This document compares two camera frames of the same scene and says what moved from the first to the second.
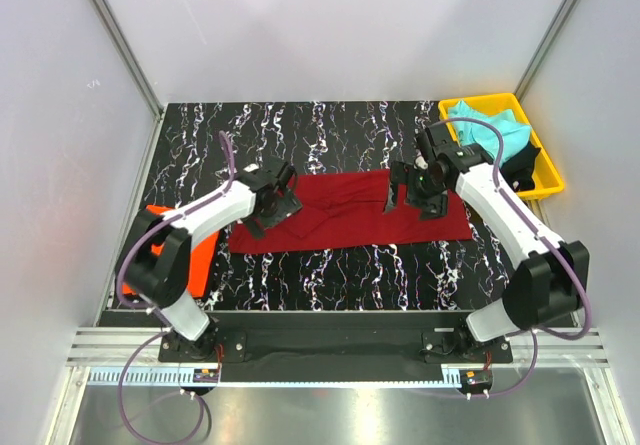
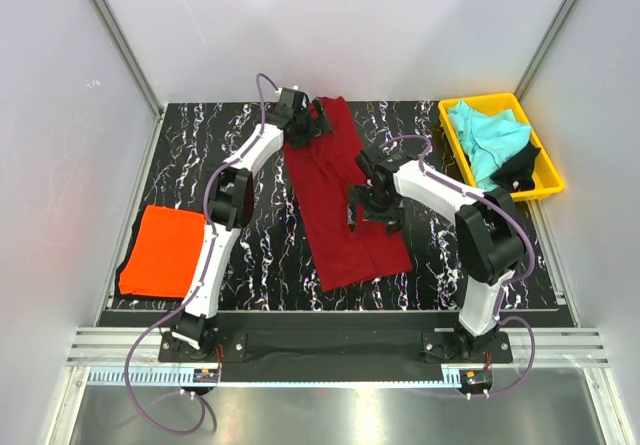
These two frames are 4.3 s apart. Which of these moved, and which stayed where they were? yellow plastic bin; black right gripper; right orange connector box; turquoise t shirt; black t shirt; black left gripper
Moved: black left gripper; black right gripper
Stayed: black t shirt; right orange connector box; yellow plastic bin; turquoise t shirt
